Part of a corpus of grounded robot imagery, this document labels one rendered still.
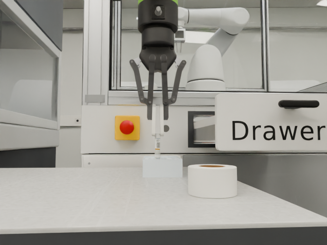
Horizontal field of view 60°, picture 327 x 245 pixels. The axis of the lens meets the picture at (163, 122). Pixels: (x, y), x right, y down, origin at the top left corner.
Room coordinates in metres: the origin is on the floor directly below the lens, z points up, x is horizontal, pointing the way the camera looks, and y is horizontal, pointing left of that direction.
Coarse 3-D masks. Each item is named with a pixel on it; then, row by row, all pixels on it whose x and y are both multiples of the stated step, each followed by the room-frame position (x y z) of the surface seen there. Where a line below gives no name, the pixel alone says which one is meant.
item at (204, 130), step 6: (204, 120) 0.73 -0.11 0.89; (210, 120) 0.67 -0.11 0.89; (198, 126) 0.81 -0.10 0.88; (204, 126) 0.72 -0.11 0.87; (210, 126) 0.66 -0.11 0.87; (198, 132) 0.80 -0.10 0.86; (204, 132) 0.72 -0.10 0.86; (210, 132) 0.66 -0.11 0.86; (198, 138) 0.80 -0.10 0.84; (204, 138) 0.72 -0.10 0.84; (210, 138) 0.66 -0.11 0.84
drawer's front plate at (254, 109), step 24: (216, 96) 0.54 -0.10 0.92; (240, 96) 0.54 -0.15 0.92; (264, 96) 0.54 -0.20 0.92; (288, 96) 0.55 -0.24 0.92; (312, 96) 0.55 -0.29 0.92; (216, 120) 0.54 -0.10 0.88; (240, 120) 0.54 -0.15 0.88; (264, 120) 0.54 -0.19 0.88; (288, 120) 0.55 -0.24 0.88; (312, 120) 0.55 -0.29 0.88; (216, 144) 0.55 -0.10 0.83; (240, 144) 0.54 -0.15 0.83; (264, 144) 0.54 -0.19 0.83; (288, 144) 0.55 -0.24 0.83; (312, 144) 0.55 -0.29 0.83
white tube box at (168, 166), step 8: (144, 160) 0.60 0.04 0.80; (152, 160) 0.60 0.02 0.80; (160, 160) 0.60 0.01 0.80; (168, 160) 0.60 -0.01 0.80; (176, 160) 0.60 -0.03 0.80; (144, 168) 0.60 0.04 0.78; (152, 168) 0.60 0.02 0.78; (160, 168) 0.60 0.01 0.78; (168, 168) 0.60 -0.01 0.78; (176, 168) 0.60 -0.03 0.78; (144, 176) 0.60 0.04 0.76; (152, 176) 0.60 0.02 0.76; (160, 176) 0.60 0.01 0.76; (168, 176) 0.60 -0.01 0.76; (176, 176) 0.60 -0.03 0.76
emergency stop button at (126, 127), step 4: (120, 124) 0.79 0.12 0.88; (124, 124) 0.79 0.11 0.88; (128, 124) 0.79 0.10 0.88; (132, 124) 0.79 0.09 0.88; (120, 128) 0.79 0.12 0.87; (124, 128) 0.79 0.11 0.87; (128, 128) 0.79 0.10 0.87; (132, 128) 0.79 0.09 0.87; (124, 132) 0.79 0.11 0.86; (128, 132) 0.79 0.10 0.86
